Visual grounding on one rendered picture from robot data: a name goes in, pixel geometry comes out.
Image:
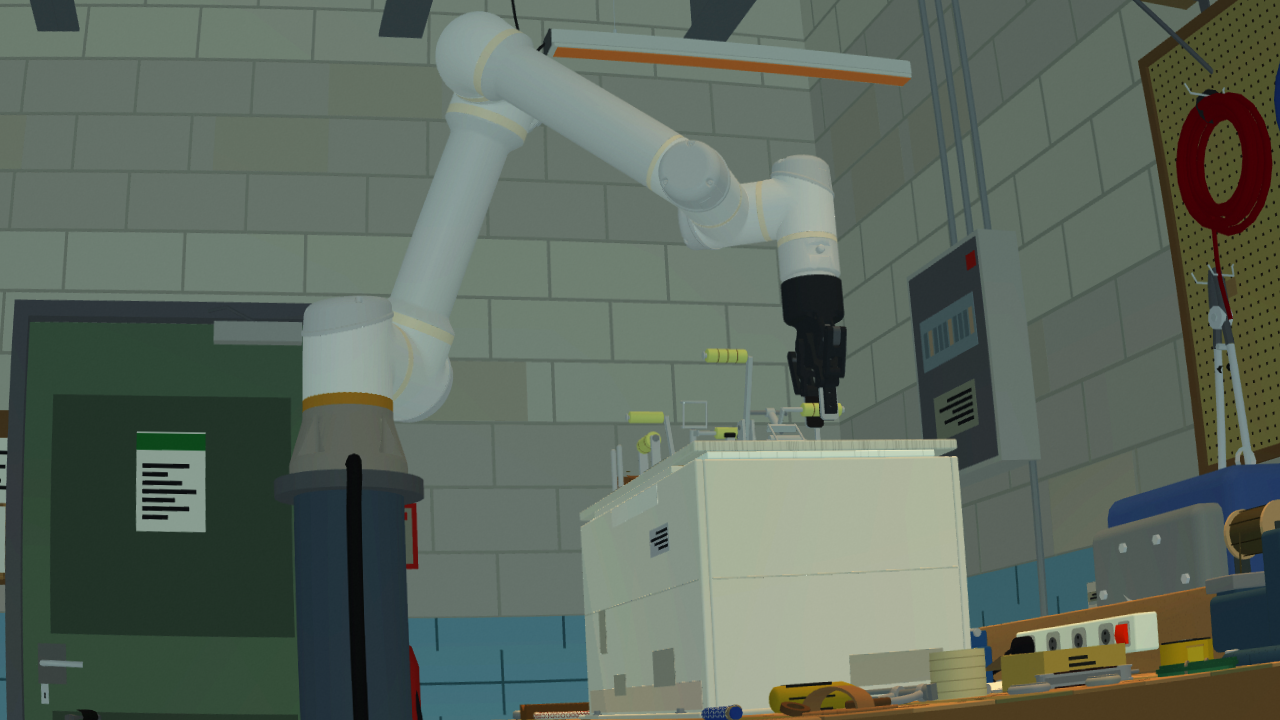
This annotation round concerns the tan pegboard brown frame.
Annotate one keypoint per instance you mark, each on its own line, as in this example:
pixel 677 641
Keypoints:
pixel 1170 350

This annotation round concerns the brown wooden tray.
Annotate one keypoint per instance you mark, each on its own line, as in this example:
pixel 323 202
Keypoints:
pixel 1185 610

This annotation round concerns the grey hanging pliers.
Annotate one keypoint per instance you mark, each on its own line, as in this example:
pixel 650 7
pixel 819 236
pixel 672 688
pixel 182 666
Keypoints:
pixel 1218 320

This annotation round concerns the white locker body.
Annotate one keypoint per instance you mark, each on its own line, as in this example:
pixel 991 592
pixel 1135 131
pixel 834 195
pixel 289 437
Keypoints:
pixel 820 560

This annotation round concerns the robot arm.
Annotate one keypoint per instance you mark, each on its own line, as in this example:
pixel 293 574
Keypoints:
pixel 560 110

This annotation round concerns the brown brush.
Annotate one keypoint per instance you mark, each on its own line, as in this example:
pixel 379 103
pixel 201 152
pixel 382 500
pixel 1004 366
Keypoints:
pixel 555 712

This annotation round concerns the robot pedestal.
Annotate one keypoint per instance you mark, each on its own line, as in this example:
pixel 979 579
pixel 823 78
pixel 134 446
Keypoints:
pixel 320 600

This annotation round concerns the white green notice sheet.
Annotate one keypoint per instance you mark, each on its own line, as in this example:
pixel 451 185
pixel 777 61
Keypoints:
pixel 170 500

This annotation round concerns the blue and grey bench machine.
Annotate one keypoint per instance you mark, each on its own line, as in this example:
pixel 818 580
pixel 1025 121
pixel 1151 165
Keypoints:
pixel 1160 550

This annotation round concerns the red framed wall sign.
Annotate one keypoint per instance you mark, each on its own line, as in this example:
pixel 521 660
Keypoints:
pixel 411 540

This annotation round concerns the yellow labelled box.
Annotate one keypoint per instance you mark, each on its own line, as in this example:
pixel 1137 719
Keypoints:
pixel 1065 662

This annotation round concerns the dark blue block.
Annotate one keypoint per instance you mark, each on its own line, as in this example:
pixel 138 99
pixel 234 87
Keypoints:
pixel 1245 615

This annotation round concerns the white power strip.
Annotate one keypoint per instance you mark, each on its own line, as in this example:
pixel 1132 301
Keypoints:
pixel 1085 632

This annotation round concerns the green door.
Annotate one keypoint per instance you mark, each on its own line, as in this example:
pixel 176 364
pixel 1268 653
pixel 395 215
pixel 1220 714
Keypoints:
pixel 100 600

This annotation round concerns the flat grey box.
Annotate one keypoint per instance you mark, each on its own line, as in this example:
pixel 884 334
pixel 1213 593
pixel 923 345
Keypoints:
pixel 890 667

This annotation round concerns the grey electrical panel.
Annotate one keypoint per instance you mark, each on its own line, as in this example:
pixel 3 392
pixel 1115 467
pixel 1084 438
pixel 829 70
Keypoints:
pixel 985 420

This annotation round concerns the grey wrench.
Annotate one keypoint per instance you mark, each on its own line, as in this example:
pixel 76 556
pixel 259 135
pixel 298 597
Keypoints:
pixel 1080 678

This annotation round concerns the cream tape roll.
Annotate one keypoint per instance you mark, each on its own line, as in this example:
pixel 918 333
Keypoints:
pixel 958 675

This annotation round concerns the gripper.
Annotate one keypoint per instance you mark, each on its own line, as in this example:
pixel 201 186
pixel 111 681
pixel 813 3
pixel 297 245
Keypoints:
pixel 812 300

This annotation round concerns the red cylinder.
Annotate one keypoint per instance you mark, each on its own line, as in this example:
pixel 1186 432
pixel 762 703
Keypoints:
pixel 414 690

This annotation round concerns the grey conduit pipe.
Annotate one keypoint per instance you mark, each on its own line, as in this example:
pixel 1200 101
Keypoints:
pixel 955 120
pixel 937 120
pixel 972 120

